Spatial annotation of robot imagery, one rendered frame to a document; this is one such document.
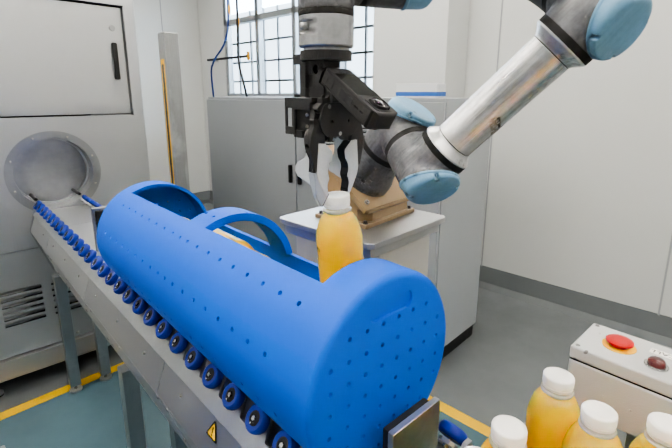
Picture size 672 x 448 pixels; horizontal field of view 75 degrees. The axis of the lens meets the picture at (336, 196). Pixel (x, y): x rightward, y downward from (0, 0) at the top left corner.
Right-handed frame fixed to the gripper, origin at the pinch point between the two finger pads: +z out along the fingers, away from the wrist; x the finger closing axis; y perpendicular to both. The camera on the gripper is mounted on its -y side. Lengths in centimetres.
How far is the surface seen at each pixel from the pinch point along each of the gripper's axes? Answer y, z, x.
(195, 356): 27.8, 35.3, 11.2
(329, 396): -11.2, 21.1, 11.2
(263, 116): 217, 6, -129
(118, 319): 71, 45, 13
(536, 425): -26.7, 29.3, -12.6
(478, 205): 79, 51, -182
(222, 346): 8.9, 22.4, 14.8
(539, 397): -26.1, 25.9, -14.0
